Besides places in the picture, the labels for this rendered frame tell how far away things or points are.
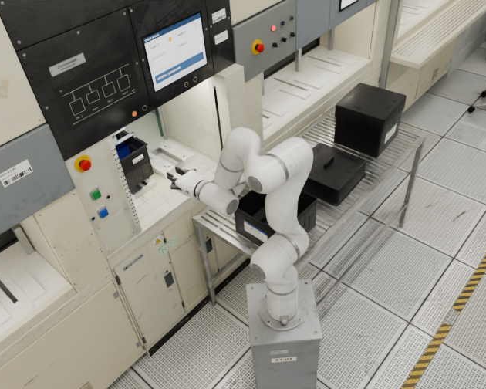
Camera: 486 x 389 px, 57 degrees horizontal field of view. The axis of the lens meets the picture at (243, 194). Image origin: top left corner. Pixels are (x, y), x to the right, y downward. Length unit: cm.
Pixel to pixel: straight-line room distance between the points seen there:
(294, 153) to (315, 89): 169
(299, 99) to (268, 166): 165
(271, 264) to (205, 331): 131
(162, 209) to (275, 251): 81
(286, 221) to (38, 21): 93
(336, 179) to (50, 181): 130
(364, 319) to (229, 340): 79
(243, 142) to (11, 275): 125
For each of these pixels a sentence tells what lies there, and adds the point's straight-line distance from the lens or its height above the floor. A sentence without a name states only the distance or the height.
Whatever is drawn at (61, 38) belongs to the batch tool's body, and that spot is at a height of 179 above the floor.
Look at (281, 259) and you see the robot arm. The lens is 149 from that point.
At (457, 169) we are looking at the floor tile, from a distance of 385.
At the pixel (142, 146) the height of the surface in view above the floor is 110.
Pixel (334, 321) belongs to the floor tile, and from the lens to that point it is 273.
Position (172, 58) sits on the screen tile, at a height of 156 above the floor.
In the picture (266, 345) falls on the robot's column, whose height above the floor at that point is 73.
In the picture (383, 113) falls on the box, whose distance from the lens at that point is 246.
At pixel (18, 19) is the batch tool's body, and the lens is 148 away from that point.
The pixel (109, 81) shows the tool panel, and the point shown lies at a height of 159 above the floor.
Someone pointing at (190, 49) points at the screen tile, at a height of 156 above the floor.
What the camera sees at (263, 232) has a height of 88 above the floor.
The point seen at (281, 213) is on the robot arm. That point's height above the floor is 136.
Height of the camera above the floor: 232
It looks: 43 degrees down
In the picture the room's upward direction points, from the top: 6 degrees counter-clockwise
